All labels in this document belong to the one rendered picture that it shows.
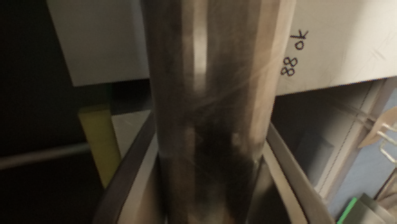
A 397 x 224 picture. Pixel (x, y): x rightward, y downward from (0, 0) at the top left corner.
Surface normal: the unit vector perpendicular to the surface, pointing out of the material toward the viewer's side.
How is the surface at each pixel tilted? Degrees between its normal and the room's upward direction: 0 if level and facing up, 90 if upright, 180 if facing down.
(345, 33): 90
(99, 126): 90
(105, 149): 90
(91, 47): 90
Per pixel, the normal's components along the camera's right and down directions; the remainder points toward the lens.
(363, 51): 0.33, 0.49
